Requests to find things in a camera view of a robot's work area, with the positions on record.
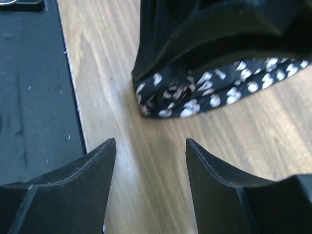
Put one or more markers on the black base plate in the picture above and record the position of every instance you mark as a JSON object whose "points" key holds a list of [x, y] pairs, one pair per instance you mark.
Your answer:
{"points": [[40, 129]]}

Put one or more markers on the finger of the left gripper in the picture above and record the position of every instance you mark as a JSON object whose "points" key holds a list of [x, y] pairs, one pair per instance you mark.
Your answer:
{"points": [[199, 34]]}

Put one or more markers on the black floral tie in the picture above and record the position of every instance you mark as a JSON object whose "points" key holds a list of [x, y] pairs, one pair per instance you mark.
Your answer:
{"points": [[172, 92]]}

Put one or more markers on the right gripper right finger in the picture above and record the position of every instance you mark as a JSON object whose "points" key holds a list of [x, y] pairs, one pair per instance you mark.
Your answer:
{"points": [[228, 200]]}

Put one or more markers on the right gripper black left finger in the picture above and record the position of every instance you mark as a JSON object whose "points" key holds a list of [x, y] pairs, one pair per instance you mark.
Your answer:
{"points": [[69, 200]]}

